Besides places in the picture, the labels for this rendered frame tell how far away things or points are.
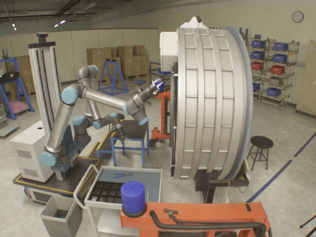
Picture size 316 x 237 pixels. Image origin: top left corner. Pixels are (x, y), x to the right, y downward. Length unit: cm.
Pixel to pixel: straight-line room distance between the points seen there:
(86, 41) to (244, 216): 885
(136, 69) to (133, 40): 179
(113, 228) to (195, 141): 104
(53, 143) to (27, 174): 87
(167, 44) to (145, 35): 908
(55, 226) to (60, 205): 28
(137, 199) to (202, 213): 34
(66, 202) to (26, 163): 62
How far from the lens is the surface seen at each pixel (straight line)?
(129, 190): 98
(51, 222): 214
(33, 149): 224
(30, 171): 248
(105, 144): 280
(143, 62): 916
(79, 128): 234
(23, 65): 782
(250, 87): 130
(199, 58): 134
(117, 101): 167
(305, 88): 604
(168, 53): 139
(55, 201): 233
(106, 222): 191
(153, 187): 165
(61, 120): 165
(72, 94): 154
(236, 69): 135
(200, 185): 163
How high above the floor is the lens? 177
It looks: 23 degrees down
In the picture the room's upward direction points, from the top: straight up
